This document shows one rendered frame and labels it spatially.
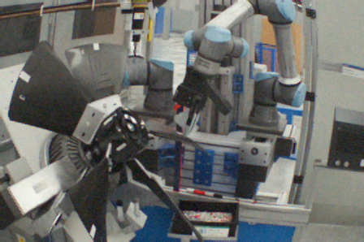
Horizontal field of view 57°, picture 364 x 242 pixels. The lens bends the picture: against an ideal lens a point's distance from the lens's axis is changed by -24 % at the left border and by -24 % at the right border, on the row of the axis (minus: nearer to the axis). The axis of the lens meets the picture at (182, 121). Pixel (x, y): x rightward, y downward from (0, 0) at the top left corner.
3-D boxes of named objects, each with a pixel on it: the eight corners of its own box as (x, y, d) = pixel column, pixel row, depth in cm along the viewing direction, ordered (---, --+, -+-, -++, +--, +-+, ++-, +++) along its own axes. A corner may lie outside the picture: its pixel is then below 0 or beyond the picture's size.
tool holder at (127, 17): (117, 35, 103) (121, 2, 101) (115, 33, 110) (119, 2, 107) (151, 33, 106) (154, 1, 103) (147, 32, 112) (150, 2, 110)
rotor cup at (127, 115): (97, 179, 102) (130, 157, 96) (73, 130, 104) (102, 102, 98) (127, 170, 114) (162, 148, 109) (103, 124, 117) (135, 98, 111)
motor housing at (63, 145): (74, 218, 105) (99, 205, 100) (32, 151, 106) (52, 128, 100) (110, 193, 126) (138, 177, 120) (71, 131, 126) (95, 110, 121)
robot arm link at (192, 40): (243, -14, 163) (176, 32, 137) (264, -12, 156) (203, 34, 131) (249, 6, 170) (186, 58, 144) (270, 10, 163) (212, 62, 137)
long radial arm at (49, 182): (49, 171, 108) (68, 154, 103) (63, 193, 108) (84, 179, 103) (-7, 202, 82) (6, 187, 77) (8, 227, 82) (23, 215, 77)
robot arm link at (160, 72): (175, 88, 195) (177, 59, 191) (145, 88, 192) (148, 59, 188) (171, 84, 206) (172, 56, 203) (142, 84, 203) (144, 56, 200)
